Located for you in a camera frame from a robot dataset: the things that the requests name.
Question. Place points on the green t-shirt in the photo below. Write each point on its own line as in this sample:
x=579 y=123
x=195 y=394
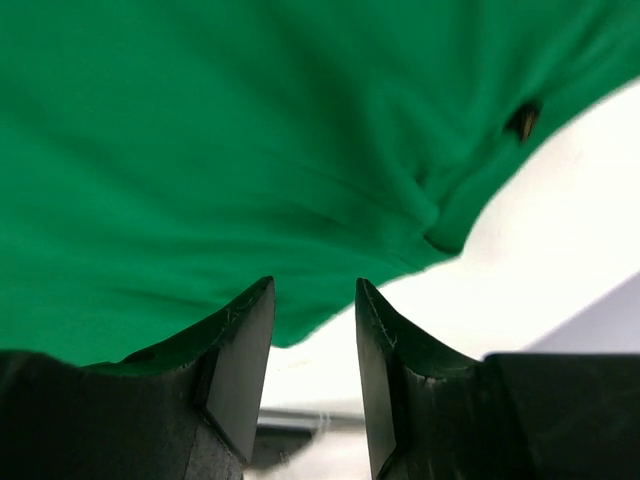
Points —
x=158 y=157

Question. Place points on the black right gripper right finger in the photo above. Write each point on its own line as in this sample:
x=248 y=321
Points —
x=432 y=412

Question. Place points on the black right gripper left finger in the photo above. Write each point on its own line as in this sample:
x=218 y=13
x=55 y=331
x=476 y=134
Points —
x=184 y=408

